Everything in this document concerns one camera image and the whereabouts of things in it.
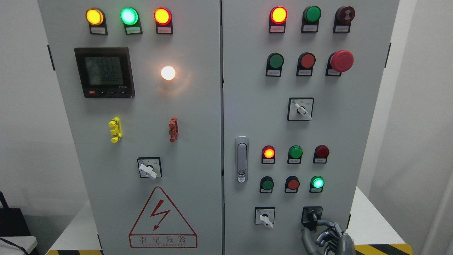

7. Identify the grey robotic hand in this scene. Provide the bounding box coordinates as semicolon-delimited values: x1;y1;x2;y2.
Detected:
302;220;356;255

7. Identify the black rotary knob switch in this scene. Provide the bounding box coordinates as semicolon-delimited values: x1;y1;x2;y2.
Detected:
301;206;323;231

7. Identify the yellow black hazard tape right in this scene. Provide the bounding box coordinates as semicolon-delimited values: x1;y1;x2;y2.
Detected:
355;244;414;255

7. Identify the yellow black hazard tape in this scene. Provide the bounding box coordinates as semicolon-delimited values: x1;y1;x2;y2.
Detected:
47;250;103;255
355;244;414;255

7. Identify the green lamp bottom right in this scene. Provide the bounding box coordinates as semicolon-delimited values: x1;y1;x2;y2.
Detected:
309;176;324;193

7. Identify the red push button lower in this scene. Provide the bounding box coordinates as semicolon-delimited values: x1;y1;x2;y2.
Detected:
285;176;300;193

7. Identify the red push button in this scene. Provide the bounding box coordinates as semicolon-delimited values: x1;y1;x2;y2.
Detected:
296;52;316;77
285;176;300;193

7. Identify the green push button lower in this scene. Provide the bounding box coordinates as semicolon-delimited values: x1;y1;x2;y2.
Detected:
259;176;274;193

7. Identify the green push button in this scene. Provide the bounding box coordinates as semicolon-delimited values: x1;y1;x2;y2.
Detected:
259;176;274;193
265;53;284;77

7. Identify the red lamp lower right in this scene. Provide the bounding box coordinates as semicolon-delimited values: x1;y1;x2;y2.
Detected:
313;144;330;164

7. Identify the green lamp lower middle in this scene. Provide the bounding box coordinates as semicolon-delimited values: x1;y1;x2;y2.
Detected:
287;145;303;164

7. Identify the red lamp lower left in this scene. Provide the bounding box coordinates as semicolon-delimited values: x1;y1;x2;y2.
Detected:
262;145;276;164

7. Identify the grey right cabinet door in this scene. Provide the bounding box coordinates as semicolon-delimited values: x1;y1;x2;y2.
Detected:
222;0;398;255

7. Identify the grey cabinet door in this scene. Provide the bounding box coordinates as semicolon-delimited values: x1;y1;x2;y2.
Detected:
222;0;398;255
38;0;222;255

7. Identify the red high voltage warning sticker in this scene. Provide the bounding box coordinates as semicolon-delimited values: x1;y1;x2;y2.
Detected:
129;187;198;248

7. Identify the red emergency stop button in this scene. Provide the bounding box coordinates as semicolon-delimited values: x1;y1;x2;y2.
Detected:
325;50;354;77

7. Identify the red push button upper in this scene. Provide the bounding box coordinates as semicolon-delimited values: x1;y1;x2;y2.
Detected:
296;52;316;77

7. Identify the green push button upper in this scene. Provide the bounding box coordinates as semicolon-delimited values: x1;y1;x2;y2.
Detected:
265;53;284;77

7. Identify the red terminal connector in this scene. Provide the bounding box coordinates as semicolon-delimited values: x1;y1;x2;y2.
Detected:
168;117;179;143

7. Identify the dark red buzzer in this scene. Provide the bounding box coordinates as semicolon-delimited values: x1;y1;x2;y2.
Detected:
333;6;355;33

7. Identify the green lamp right top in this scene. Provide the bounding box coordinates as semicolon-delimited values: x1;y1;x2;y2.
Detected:
301;5;322;33

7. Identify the lit red lamp right top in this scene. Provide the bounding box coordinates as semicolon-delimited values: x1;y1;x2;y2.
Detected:
269;6;288;34

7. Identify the glowing white lamp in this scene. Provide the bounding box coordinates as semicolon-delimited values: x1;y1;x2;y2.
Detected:
161;66;176;81

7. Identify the yellow black hazard tape left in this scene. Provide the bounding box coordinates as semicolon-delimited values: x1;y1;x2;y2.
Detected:
47;250;103;255

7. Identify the yellow terminal connector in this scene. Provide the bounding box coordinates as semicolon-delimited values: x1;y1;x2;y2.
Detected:
108;117;122;143

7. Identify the grey left cabinet door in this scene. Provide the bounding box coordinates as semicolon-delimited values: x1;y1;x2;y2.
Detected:
38;0;222;255

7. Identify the lit red lamp left door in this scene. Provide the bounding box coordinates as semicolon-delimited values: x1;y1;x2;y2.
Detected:
154;7;173;34

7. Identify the black digital power meter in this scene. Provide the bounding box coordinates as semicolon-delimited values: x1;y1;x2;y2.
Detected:
74;47;135;98

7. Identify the lit green indicator lamp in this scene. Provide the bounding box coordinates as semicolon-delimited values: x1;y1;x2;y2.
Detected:
120;7;143;34

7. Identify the black device with antenna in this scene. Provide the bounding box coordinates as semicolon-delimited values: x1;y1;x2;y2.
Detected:
0;192;31;236

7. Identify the yellow indicator lamp top left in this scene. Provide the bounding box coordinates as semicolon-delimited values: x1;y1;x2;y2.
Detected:
85;8;108;35

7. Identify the white selector switch lower right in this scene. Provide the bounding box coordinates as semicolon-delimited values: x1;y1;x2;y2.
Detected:
254;206;275;229

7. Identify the white selector switch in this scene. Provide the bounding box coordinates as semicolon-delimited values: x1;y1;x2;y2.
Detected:
254;206;275;229
287;97;314;121

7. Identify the silver door handle lock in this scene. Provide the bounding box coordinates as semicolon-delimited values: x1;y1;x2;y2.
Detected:
235;136;249;183

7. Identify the white selector switch upper right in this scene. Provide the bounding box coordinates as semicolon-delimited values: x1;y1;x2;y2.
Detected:
287;97;314;121

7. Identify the white selector switch left door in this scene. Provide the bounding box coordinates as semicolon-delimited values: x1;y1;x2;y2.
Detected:
137;157;163;180

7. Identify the white box with cable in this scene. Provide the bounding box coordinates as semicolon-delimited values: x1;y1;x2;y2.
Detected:
0;236;39;255

